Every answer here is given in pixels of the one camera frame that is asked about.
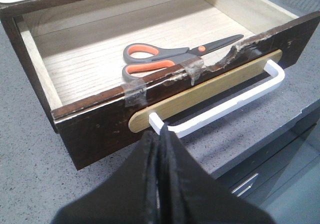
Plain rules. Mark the white drawer handle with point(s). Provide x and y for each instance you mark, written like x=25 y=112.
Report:
x=273 y=69

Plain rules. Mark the dark wooden drawer cabinet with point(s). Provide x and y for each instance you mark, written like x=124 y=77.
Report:
x=43 y=17

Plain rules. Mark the dark wooden drawer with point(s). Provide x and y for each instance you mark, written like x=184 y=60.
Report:
x=85 y=63

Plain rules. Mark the grey orange handled scissors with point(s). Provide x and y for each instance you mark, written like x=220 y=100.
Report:
x=143 y=57

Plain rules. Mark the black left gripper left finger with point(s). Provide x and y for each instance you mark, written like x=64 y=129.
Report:
x=129 y=196

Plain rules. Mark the black appliance below counter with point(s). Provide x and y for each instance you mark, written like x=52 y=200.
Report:
x=286 y=168

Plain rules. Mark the light wooden handle plate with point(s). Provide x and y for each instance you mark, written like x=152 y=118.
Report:
x=154 y=115

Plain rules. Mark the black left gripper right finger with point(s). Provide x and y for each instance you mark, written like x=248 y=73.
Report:
x=189 y=195

